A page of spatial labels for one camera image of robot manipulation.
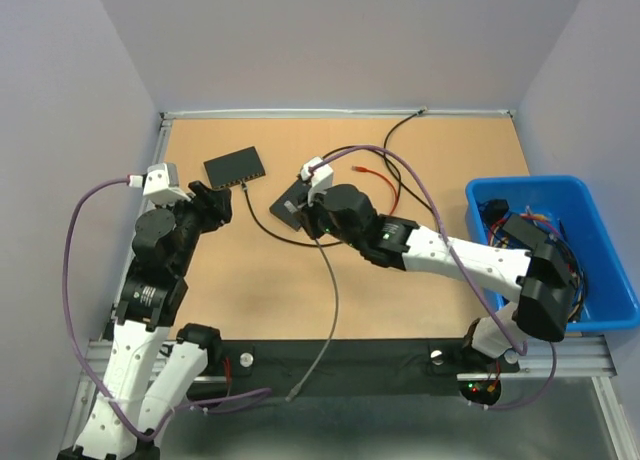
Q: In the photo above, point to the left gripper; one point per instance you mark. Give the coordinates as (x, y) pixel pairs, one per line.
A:
(218, 212)

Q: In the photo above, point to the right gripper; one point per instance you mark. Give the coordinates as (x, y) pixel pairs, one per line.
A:
(308, 214)

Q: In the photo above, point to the black network switch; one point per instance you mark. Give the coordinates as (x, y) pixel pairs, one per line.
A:
(234, 168)
(282, 208)

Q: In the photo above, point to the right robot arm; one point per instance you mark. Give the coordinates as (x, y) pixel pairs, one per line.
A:
(536, 282)

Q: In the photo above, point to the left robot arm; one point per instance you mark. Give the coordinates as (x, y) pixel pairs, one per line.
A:
(133, 407)

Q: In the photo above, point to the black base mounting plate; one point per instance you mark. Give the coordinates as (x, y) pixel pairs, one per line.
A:
(370, 367)

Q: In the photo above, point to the black power adapter in bin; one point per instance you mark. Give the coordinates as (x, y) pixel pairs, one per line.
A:
(524, 233)

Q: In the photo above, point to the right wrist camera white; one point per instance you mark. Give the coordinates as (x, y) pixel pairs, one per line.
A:
(318, 176)

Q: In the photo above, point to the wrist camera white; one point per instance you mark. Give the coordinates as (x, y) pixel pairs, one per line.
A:
(159, 185)
(318, 176)

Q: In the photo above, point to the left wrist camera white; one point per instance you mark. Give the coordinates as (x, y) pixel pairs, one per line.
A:
(159, 185)

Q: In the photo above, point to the aluminium front rail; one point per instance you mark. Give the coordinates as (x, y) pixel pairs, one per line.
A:
(576, 357)

